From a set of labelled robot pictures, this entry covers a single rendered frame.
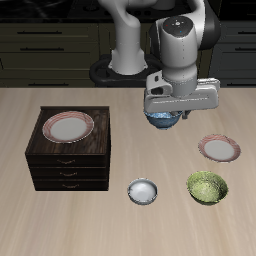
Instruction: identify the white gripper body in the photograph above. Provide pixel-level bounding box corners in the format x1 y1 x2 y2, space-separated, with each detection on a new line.
143 78 221 114

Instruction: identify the blue bowl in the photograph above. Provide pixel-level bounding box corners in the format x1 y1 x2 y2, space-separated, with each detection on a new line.
145 111 183 131

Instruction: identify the green bowl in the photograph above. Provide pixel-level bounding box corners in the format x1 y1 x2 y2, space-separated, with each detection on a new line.
186 170 230 206

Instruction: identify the small grey bowl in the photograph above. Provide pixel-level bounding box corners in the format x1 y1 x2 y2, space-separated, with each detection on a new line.
126 177 159 206

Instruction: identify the small red-rimmed white plate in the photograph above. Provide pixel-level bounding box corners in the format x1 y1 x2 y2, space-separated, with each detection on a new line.
197 134 242 164

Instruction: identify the large red-rimmed white plate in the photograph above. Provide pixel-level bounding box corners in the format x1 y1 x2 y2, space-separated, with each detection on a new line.
42 110 95 144

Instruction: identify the dark wooden cabinet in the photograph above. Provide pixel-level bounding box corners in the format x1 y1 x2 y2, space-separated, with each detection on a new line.
24 105 112 192

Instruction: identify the flat black base plate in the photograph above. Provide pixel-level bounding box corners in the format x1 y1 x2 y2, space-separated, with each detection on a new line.
88 53 164 84

